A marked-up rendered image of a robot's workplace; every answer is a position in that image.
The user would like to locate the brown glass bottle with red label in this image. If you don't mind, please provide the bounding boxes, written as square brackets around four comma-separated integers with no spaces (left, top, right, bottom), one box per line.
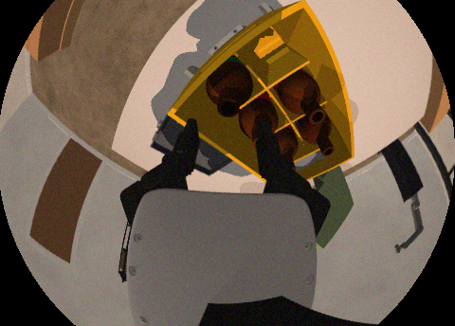
[238,91,279,149]

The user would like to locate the yellow divided crate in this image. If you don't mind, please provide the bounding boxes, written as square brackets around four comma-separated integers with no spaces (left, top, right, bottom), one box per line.
[167,0,355,183]

